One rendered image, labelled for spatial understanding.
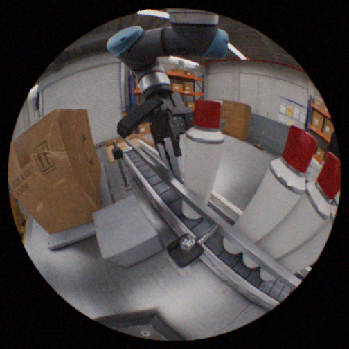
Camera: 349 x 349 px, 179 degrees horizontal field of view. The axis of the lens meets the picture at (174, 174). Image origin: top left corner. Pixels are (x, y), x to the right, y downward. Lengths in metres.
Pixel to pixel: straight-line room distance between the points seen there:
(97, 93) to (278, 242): 4.17
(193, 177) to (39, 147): 0.27
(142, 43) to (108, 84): 3.90
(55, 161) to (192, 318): 0.38
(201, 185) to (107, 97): 3.97
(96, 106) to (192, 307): 4.13
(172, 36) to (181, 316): 0.47
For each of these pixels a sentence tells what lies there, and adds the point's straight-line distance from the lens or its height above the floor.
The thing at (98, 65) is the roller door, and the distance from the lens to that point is 4.32.
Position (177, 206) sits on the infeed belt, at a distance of 0.25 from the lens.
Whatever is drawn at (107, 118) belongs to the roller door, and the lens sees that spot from 4.00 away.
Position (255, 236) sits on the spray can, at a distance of 0.16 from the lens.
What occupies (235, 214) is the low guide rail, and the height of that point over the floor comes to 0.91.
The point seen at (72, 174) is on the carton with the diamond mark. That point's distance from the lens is 0.24.
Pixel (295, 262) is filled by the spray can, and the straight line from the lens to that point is 0.19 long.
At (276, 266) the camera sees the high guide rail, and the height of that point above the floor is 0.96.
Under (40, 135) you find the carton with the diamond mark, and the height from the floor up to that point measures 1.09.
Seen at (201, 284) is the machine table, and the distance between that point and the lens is 0.25.
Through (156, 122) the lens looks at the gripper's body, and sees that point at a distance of 0.24.
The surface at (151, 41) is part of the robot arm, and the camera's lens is 0.24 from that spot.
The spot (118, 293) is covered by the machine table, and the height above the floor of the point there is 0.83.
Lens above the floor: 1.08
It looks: 36 degrees down
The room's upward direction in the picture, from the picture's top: straight up
